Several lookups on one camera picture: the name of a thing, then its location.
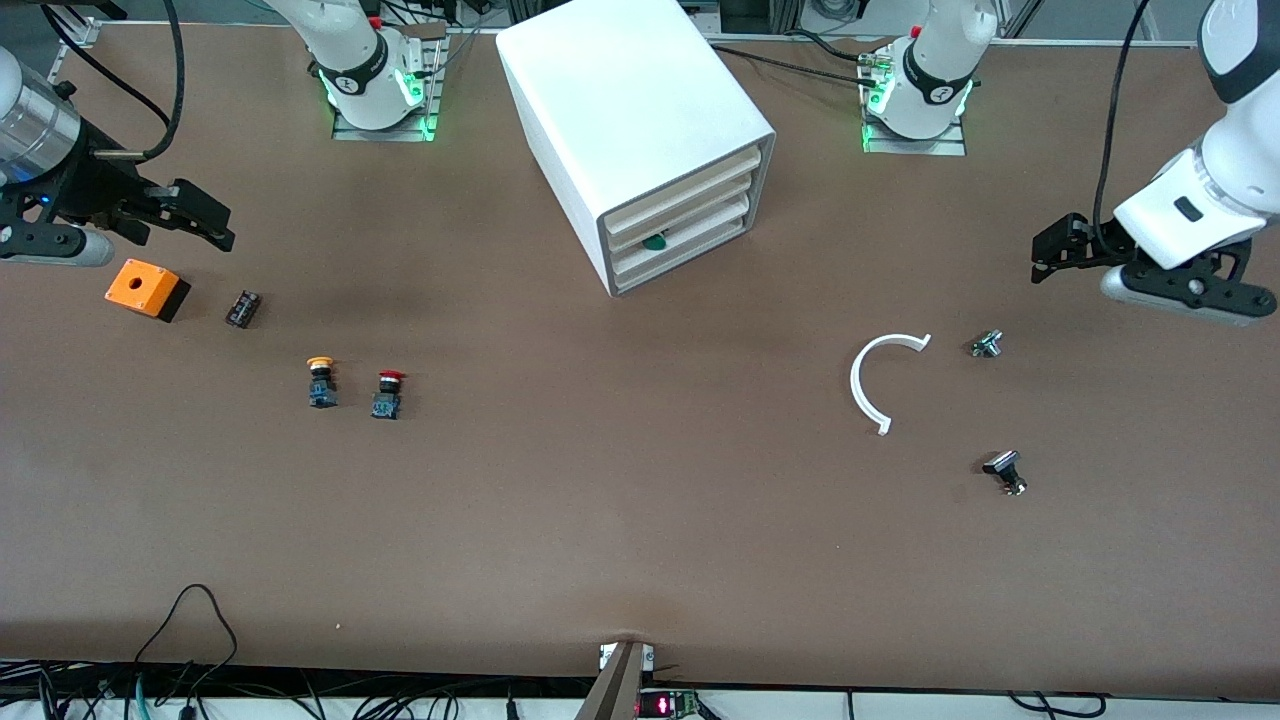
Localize black cable on table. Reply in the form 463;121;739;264
710;30;886;86

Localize white curved plastic arc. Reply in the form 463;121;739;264
850;333;933;437

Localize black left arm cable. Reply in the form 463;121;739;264
1093;0;1151;256

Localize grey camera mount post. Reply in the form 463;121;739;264
575;640;656;720

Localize black cable under table edge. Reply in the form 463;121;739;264
1005;690;1106;719

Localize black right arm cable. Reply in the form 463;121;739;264
40;0;186;161

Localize small device with red display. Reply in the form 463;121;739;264
638;688;701;719

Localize thin black looping cable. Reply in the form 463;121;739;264
133;584;239;691

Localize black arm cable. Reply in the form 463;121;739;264
1093;0;1151;256
40;0;186;161

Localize orange box with round hole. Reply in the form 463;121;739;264
105;259;191;323

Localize aluminium frame post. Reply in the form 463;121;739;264
58;0;103;47

